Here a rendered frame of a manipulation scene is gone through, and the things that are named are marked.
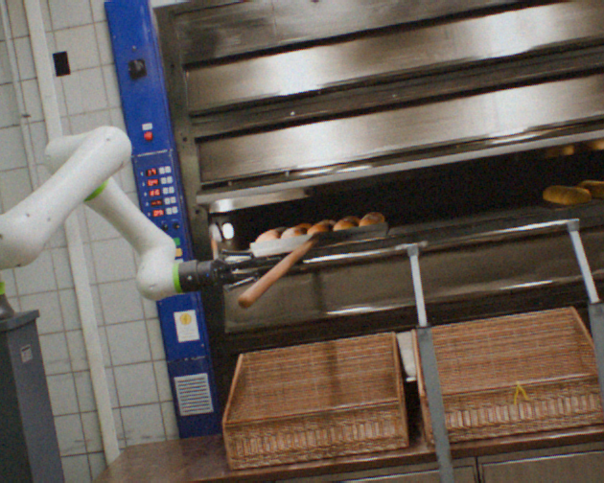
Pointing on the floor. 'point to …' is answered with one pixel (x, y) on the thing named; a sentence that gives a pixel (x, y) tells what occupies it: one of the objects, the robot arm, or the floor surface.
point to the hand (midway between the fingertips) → (268, 264)
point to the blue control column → (133, 30)
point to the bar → (432, 341)
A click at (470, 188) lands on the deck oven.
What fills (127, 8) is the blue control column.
